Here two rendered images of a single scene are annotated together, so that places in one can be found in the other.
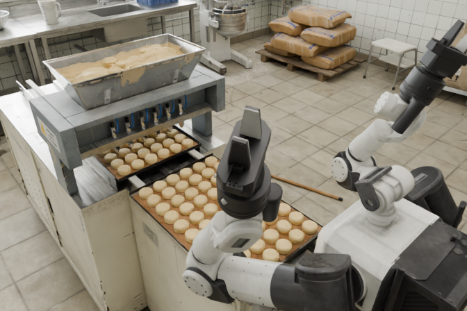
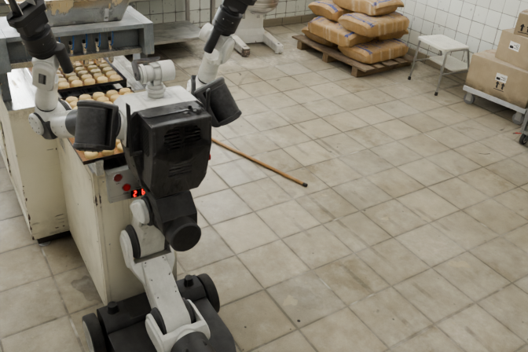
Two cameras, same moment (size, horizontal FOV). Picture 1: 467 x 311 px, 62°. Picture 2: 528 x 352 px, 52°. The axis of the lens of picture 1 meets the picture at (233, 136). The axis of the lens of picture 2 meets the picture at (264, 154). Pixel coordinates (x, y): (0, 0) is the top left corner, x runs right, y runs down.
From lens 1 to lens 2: 129 cm
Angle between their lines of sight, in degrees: 7
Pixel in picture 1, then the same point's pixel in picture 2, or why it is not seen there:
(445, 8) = (508, 5)
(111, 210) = not seen: hidden behind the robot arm
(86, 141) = (20, 56)
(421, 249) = (163, 108)
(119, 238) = (42, 149)
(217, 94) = (144, 37)
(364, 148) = (202, 70)
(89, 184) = (23, 97)
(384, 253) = (138, 107)
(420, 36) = (481, 36)
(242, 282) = (56, 119)
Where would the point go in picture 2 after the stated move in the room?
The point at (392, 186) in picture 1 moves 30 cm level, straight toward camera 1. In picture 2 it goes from (152, 67) to (71, 93)
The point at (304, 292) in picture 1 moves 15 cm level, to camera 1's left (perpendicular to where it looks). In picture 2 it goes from (76, 115) to (31, 109)
